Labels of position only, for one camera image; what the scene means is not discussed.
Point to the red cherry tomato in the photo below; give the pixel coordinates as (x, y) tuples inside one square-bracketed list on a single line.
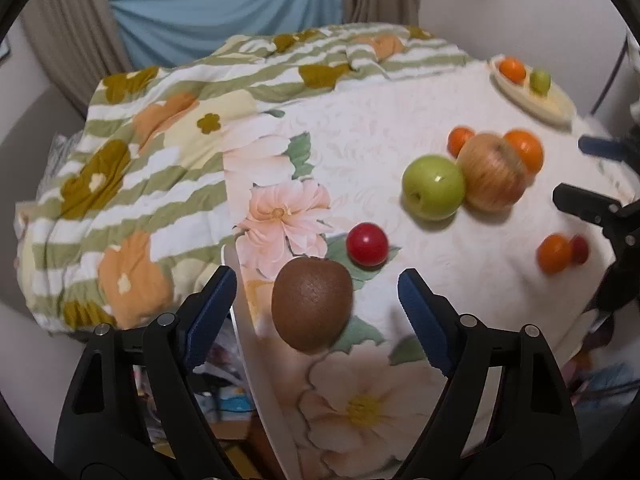
[(367, 245), (580, 249)]

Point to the large green apple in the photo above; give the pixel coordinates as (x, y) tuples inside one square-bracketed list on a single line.
[(433, 188)]

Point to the blue cloth under window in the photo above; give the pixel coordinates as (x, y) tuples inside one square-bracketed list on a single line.
[(169, 33)]

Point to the red cherry tomato front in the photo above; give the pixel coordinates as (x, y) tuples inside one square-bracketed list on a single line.
[(580, 249)]

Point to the striped floral green quilt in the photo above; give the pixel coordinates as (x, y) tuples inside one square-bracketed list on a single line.
[(176, 163)]

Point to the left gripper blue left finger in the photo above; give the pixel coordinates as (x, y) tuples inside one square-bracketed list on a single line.
[(203, 315)]

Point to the small orange front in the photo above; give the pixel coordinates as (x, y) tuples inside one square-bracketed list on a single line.
[(554, 254)]

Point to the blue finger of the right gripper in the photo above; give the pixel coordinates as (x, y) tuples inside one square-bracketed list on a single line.
[(586, 205), (602, 148)]

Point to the left beige curtain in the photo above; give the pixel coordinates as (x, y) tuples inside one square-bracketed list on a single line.
[(77, 43)]

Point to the small green apple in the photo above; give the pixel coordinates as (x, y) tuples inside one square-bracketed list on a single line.
[(540, 82)]

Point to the large orange on plate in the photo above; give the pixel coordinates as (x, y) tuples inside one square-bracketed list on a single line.
[(513, 69)]

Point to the yellow red apple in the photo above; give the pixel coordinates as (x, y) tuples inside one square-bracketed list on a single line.
[(495, 177)]

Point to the small orange tangerine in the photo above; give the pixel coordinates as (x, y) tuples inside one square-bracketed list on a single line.
[(457, 138)]

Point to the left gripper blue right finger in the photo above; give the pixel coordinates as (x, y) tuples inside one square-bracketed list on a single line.
[(419, 304)]

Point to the large orange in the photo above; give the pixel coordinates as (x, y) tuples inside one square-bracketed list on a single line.
[(513, 69), (528, 147)]

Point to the floral white tablecloth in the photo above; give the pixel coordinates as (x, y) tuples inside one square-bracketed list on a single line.
[(354, 410)]

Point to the brown kiwi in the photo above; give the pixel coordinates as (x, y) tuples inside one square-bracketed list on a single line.
[(311, 303)]

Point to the cream yellow plate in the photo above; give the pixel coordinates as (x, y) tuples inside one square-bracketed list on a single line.
[(555, 109)]

